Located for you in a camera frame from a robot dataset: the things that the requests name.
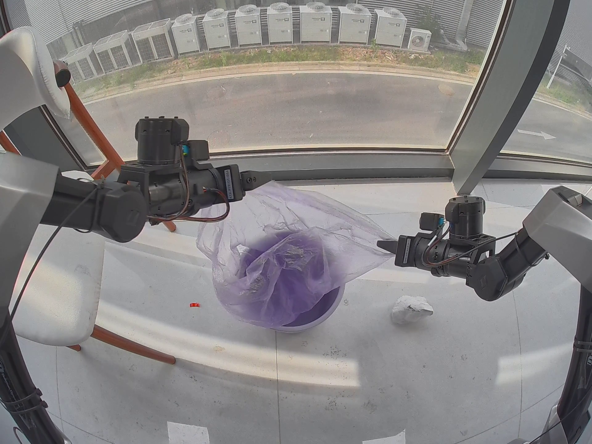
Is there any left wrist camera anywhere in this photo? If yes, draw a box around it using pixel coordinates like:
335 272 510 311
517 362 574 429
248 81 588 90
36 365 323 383
182 140 210 171

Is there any purple plastic bag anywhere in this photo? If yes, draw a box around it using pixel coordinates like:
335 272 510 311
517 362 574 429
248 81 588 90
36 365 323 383
196 181 397 329

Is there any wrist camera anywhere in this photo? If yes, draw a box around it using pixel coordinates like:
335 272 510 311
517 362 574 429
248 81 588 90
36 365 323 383
419 213 446 239
182 140 210 171

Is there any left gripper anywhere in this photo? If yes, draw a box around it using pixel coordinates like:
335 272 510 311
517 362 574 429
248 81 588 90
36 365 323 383
155 164 278 216

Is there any window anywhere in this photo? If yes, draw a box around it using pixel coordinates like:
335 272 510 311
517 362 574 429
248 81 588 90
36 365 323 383
0 0 592 193

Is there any white chair with orange legs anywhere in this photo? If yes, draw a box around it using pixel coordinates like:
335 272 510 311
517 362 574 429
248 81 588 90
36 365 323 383
0 27 177 365

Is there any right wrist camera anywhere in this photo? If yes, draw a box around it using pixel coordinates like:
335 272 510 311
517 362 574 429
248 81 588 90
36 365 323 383
419 213 446 239

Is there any white paper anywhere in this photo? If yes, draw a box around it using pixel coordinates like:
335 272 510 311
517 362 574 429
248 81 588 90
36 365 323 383
391 295 434 326

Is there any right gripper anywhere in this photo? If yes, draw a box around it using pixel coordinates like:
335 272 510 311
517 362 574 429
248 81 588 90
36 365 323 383
377 234 464 277

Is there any white trash bin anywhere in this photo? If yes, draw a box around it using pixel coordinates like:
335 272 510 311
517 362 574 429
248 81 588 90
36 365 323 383
214 248 346 334

